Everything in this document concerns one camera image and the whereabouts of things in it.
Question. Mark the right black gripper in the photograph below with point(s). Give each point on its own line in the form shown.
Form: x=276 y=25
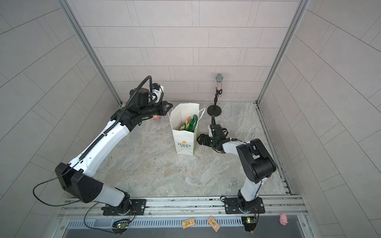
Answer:
x=206 y=142

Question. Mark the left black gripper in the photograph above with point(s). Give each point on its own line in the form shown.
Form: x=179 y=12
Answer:
x=162 y=110

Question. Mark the white paper bag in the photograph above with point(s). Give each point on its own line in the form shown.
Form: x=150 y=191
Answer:
x=184 y=140

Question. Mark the orange pink candy bag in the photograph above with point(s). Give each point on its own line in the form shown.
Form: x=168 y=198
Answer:
x=185 y=124

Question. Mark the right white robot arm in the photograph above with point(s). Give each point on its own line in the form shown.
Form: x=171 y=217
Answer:
x=256 y=161

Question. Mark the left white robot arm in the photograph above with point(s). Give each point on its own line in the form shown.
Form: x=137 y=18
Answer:
x=77 y=176

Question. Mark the green snack bag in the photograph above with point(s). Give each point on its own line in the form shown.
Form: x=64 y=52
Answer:
x=192 y=123

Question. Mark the black microphone stand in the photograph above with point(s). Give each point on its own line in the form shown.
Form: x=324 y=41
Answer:
x=215 y=110

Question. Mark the right circuit board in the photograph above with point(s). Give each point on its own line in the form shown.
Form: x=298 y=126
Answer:
x=249 y=223

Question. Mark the circuit board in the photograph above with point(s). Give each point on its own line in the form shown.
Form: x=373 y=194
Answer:
x=249 y=223
x=120 y=226

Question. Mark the pink pig toy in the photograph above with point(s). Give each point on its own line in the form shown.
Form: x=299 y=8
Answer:
x=283 y=219

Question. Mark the left circuit board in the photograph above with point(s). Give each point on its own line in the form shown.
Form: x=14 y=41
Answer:
x=120 y=226

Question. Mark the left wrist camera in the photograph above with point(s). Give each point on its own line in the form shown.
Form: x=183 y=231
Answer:
x=158 y=92

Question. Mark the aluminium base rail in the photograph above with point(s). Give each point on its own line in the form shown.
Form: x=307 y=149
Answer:
x=170 y=212

